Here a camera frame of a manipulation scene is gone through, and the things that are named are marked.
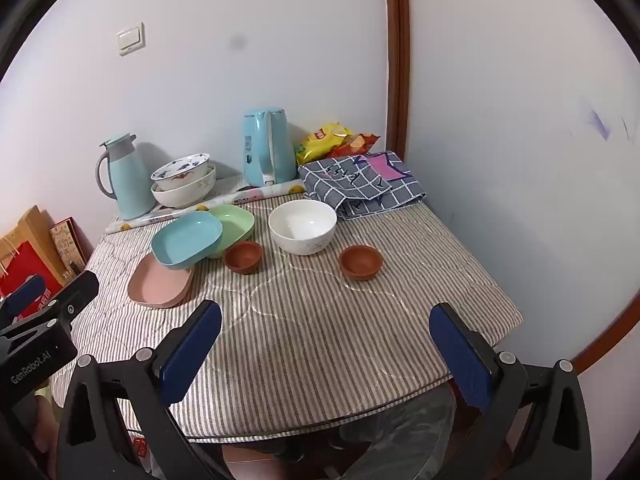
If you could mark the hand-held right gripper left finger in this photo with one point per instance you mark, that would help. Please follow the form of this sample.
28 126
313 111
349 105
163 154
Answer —
192 355

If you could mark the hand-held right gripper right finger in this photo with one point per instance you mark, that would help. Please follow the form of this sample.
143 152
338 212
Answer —
462 355

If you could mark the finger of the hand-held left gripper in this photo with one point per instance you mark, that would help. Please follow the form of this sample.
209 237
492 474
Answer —
75 295
22 297

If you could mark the pink plate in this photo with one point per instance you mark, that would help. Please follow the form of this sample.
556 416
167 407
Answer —
155 287

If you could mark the small brown bowl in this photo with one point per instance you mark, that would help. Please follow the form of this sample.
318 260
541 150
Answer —
242 257
360 262

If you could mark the blue plate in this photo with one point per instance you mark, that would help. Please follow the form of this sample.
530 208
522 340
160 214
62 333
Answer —
185 240

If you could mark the green plate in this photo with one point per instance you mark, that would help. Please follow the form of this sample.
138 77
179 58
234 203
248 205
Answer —
235 222

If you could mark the large plain white bowl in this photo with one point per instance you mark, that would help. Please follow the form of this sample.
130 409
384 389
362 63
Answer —
302 235

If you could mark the stacked patterned white bowls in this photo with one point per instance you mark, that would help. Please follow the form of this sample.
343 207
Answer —
185 195

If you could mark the patterned cardboard box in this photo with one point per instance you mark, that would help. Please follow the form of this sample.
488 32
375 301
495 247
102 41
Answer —
67 245

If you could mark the person's camouflage trousers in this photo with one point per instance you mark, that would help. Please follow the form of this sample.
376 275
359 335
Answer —
400 430

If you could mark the striped quilted tablecloth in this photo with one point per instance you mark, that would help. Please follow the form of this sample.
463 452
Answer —
310 340

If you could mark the floral plastic table cover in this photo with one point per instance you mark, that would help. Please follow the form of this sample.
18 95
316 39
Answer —
170 212

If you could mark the light blue thermos jug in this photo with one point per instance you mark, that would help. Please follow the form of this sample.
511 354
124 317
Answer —
127 180

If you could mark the brown wooden baseboard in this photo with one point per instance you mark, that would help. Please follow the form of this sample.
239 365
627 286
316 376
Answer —
607 332

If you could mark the blue floral patterned bowl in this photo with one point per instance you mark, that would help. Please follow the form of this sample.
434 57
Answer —
180 166

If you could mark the white paper towel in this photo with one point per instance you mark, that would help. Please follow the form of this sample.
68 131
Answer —
227 182

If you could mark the grey checked folded cloth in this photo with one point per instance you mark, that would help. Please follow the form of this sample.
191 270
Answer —
360 190

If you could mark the light blue electric kettle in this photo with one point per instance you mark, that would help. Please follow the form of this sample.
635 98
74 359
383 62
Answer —
257 150

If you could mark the red chip bag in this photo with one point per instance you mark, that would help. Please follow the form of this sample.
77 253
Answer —
360 145

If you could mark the yellow chip bag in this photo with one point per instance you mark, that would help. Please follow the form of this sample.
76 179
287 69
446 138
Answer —
325 142

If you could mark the white wall switch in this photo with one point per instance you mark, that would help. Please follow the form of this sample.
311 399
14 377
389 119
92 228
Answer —
131 39

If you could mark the brown wooden door frame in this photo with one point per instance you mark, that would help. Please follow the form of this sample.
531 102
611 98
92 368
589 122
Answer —
396 60

